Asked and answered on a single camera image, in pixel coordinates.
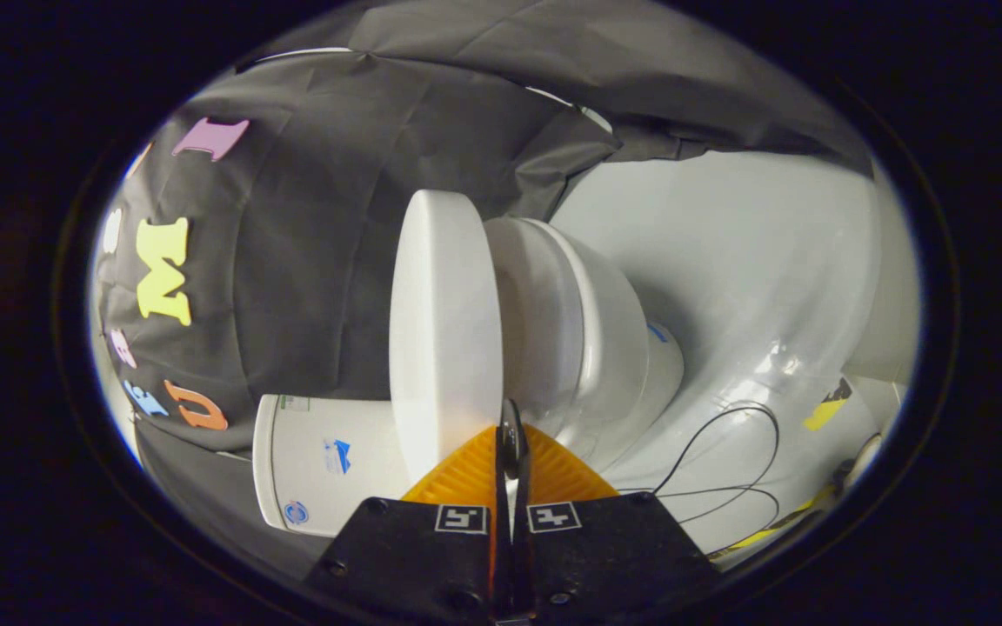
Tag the black backdrop cloth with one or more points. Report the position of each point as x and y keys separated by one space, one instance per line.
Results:
x=310 y=261

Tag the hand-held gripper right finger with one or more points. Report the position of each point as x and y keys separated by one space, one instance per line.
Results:
x=614 y=548

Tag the yellow floor tape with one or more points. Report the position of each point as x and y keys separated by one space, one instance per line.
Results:
x=824 y=413

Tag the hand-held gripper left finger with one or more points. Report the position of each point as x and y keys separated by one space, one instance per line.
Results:
x=414 y=556

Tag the white ceramic toilet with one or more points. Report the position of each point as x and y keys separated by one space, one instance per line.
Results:
x=327 y=487

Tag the white toilet lid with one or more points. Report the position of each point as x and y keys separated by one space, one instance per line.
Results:
x=444 y=330

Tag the white toilet seat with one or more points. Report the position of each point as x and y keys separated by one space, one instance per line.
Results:
x=536 y=330

